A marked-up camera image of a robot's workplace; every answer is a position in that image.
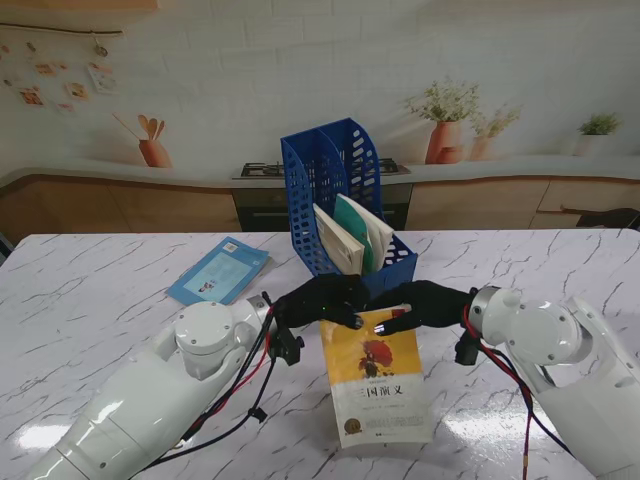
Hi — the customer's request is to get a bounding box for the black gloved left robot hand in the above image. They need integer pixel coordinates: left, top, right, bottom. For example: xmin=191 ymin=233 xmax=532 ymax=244
xmin=274 ymin=273 xmax=372 ymax=331

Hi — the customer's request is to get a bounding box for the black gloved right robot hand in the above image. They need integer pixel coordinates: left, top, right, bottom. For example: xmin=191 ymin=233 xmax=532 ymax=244
xmin=372 ymin=279 xmax=474 ymax=335

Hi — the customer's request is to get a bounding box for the tan paperback book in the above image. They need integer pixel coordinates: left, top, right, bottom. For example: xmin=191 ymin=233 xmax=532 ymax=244
xmin=312 ymin=202 xmax=366 ymax=277

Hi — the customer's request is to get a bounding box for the teal illustrated paperback book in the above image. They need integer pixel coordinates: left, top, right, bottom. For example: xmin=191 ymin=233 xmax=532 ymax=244
xmin=333 ymin=193 xmax=397 ymax=277

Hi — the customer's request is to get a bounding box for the yellow and white book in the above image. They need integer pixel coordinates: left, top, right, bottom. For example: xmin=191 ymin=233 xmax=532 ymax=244
xmin=319 ymin=304 xmax=434 ymax=449

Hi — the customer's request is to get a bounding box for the light blue paperback book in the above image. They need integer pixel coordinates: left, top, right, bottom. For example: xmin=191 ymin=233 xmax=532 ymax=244
xmin=165 ymin=236 xmax=274 ymax=307

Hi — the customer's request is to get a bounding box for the blue plastic file holder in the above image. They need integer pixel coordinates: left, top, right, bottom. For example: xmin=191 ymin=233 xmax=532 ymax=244
xmin=280 ymin=117 xmax=419 ymax=306

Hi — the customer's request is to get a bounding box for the printed kitchen backdrop banner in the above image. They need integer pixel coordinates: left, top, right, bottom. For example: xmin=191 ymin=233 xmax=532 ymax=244
xmin=0 ymin=0 xmax=640 ymax=236

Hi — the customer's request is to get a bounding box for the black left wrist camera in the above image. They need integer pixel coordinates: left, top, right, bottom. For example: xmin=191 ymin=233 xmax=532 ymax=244
xmin=272 ymin=324 xmax=306 ymax=367

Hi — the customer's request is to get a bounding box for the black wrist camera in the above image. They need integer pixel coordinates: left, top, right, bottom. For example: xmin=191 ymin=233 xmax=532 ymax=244
xmin=453 ymin=329 xmax=484 ymax=365
xmin=272 ymin=324 xmax=306 ymax=367

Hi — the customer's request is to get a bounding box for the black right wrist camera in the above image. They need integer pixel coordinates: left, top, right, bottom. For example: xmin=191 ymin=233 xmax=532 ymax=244
xmin=453 ymin=329 xmax=484 ymax=365

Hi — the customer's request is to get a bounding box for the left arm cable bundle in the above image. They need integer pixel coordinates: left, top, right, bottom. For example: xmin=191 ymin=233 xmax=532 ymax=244
xmin=159 ymin=299 xmax=286 ymax=461

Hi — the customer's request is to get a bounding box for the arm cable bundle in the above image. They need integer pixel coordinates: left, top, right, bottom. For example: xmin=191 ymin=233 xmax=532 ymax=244
xmin=159 ymin=299 xmax=286 ymax=461
xmin=462 ymin=304 xmax=576 ymax=480

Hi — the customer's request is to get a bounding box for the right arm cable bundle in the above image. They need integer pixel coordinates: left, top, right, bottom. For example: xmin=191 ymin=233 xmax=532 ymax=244
xmin=462 ymin=304 xmax=576 ymax=480

